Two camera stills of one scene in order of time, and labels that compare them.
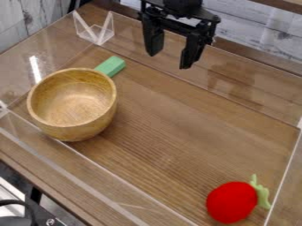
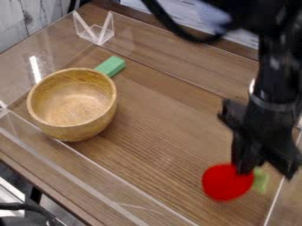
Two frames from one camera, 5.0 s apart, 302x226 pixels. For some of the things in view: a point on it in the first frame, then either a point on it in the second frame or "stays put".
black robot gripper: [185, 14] to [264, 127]
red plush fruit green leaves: [232, 200] to [225, 184]
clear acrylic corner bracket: [97, 33] stays put
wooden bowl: [70, 102] stays put
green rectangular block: [110, 65] stays put
